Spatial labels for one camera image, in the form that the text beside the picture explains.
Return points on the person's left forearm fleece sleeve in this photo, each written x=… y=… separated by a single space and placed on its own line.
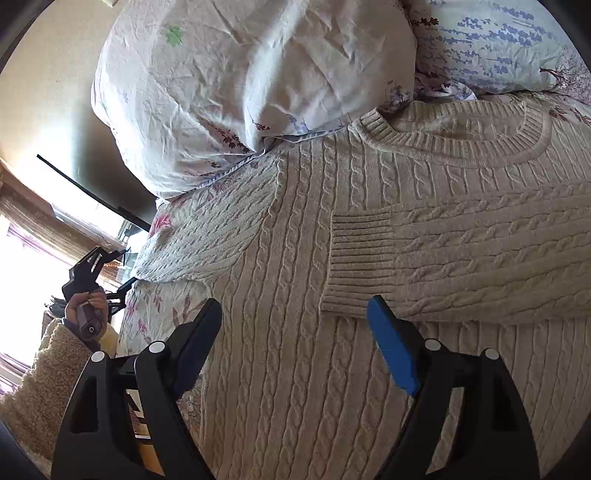
x=41 y=387

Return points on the brown curtain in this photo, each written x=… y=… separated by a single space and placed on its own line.
x=41 y=217

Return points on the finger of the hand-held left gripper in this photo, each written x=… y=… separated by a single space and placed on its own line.
x=92 y=263
x=117 y=297

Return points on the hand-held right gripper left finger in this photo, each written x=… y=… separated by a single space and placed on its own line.
x=194 y=350

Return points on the floral bed sheet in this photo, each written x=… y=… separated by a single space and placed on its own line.
x=159 y=295

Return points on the lavender print pillow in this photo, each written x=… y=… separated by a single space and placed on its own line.
x=489 y=50

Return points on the thin black bar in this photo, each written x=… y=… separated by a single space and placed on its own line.
x=92 y=196

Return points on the white floral pillow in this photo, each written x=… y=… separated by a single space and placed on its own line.
x=240 y=92

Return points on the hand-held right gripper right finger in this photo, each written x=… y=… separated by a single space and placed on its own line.
x=392 y=346

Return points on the person's left hand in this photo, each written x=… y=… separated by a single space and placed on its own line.
x=74 y=308

